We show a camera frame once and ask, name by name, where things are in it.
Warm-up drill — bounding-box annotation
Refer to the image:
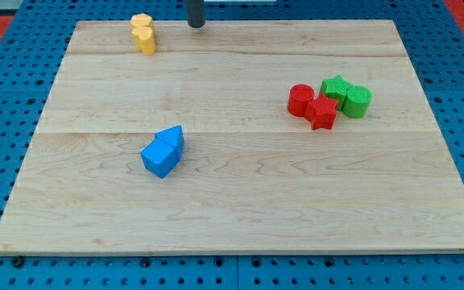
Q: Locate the yellow hexagon block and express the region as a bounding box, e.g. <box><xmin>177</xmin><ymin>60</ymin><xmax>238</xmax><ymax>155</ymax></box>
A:
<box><xmin>130</xmin><ymin>13</ymin><xmax>154</xmax><ymax>29</ymax></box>

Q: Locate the blue cube block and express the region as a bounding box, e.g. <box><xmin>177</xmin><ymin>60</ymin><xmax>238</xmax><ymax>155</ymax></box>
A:
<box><xmin>140</xmin><ymin>139</ymin><xmax>178</xmax><ymax>179</ymax></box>

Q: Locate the green cylinder block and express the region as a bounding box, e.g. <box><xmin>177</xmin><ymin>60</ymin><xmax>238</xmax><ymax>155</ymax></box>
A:
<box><xmin>342</xmin><ymin>85</ymin><xmax>372</xmax><ymax>118</ymax></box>

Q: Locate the yellow heart block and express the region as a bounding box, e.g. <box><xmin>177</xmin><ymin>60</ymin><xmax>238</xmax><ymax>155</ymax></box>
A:
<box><xmin>131</xmin><ymin>27</ymin><xmax>156</xmax><ymax>56</ymax></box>

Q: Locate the red cylinder block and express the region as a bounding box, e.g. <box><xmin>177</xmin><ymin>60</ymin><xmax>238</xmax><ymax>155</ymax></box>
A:
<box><xmin>288</xmin><ymin>84</ymin><xmax>315</xmax><ymax>117</ymax></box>

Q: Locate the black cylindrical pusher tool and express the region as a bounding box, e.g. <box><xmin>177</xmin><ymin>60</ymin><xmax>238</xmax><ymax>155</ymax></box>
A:
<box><xmin>186</xmin><ymin>0</ymin><xmax>205</xmax><ymax>28</ymax></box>

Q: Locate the green star block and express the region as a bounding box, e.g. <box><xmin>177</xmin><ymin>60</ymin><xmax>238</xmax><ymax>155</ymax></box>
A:
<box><xmin>320</xmin><ymin>75</ymin><xmax>353</xmax><ymax>110</ymax></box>

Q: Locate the blue triangle block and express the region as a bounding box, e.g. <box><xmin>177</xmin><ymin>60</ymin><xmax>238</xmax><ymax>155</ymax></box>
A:
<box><xmin>155</xmin><ymin>125</ymin><xmax>184</xmax><ymax>161</ymax></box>

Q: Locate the light wooden board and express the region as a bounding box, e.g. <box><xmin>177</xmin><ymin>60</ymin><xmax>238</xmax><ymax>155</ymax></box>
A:
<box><xmin>0</xmin><ymin>20</ymin><xmax>464</xmax><ymax>256</ymax></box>

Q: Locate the red star block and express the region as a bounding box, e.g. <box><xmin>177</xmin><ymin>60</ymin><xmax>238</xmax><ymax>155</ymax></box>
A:
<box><xmin>304</xmin><ymin>94</ymin><xmax>338</xmax><ymax>130</ymax></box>

